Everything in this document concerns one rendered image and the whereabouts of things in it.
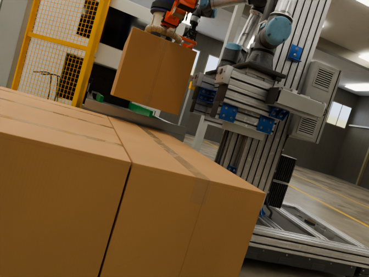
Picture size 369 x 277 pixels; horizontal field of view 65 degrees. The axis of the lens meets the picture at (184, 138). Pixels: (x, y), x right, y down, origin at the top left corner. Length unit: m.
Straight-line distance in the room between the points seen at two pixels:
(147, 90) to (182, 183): 1.05
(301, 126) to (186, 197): 1.25
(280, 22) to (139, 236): 1.14
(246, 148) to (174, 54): 0.70
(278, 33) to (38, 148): 1.17
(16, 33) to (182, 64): 1.42
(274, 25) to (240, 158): 0.77
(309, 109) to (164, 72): 0.82
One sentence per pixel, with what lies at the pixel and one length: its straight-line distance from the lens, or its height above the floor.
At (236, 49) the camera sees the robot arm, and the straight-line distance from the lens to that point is 2.10.
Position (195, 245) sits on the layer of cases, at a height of 0.36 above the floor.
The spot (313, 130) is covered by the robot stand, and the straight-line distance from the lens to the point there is 1.96.
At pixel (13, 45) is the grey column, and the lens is 2.68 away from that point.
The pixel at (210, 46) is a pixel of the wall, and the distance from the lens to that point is 12.26.
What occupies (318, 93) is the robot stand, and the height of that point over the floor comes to 1.05.
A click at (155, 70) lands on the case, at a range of 1.74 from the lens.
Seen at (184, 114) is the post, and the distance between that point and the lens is 2.62.
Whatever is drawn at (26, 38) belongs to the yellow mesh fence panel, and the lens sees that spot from 3.23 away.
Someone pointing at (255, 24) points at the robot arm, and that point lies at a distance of 2.30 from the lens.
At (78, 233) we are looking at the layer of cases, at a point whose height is 0.35.
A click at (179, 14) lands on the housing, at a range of 1.62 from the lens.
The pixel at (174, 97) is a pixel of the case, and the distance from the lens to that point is 1.76.
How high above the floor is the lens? 0.69
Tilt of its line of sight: 4 degrees down
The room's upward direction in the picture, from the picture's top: 17 degrees clockwise
